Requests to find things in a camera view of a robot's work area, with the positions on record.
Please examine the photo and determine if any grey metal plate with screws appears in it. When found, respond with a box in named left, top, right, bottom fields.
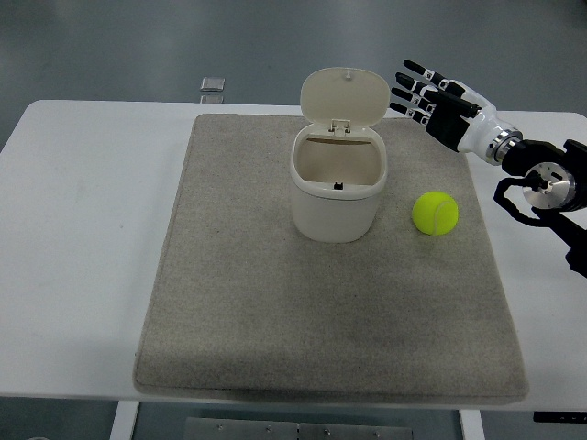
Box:
left=183, top=416, right=415, bottom=440

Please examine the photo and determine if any black table control panel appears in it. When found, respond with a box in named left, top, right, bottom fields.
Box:
left=533, top=411, right=587, bottom=424

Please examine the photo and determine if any cream lidded bin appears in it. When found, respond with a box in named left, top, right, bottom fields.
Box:
left=289, top=67, right=392, bottom=244

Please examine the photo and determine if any yellow-green tennis ball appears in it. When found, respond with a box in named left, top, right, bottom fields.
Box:
left=411, top=190, right=460, bottom=237

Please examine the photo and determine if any beige fabric mat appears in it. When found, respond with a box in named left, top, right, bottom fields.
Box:
left=132, top=113, right=530, bottom=405

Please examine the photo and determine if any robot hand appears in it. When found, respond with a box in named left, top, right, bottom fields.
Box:
left=390, top=59, right=525, bottom=166

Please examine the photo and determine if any white table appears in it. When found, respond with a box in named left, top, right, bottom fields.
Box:
left=0, top=99, right=587, bottom=440

